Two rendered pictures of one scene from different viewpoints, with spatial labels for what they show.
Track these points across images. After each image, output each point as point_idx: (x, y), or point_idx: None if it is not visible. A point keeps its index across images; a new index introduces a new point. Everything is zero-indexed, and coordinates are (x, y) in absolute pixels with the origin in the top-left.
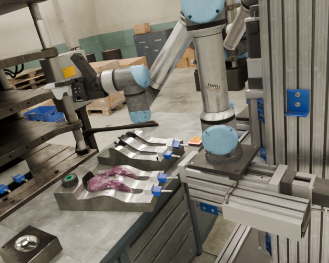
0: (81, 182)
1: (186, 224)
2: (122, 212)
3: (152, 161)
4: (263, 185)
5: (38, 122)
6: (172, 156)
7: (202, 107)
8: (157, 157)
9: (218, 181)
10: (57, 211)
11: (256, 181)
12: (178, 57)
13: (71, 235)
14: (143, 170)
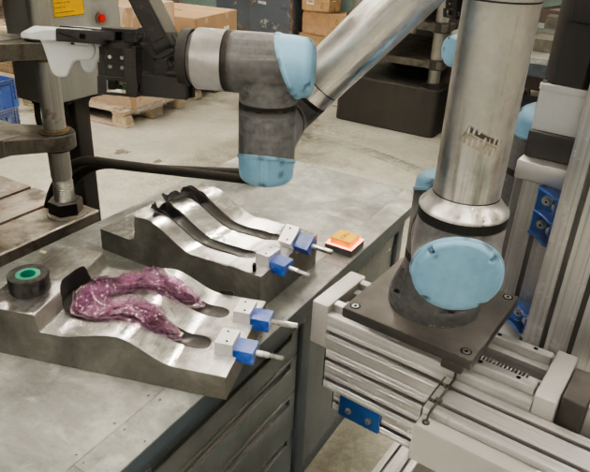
0: (58, 292)
1: (280, 428)
2: (150, 385)
3: (241, 272)
4: (519, 396)
5: None
6: (289, 270)
7: (344, 156)
8: (256, 265)
9: (405, 362)
10: None
11: (502, 382)
12: (396, 38)
13: (13, 421)
14: (213, 288)
